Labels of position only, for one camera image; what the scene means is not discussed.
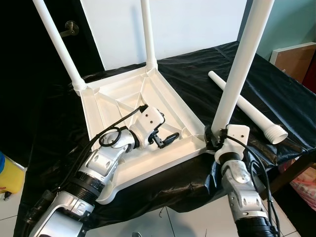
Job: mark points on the white plastic table top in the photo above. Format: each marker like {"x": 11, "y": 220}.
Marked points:
{"x": 123, "y": 98}

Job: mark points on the black plastic cover sheet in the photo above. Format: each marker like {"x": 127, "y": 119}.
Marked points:
{"x": 276, "y": 89}

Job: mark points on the dark wooden table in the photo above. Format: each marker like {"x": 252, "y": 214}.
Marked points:
{"x": 291, "y": 173}

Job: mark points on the red plastic bag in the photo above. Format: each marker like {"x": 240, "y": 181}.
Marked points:
{"x": 303, "y": 185}

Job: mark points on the brown wooden cabinet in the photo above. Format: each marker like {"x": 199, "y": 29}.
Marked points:
{"x": 294, "y": 61}

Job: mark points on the yellow plastic container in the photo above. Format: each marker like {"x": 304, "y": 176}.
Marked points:
{"x": 11, "y": 175}

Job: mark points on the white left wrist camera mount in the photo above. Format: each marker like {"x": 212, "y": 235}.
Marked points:
{"x": 148, "y": 121}

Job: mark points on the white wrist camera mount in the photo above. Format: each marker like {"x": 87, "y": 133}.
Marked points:
{"x": 237, "y": 133}
{"x": 148, "y": 121}

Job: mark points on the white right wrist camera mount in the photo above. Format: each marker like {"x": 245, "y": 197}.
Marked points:
{"x": 237, "y": 133}

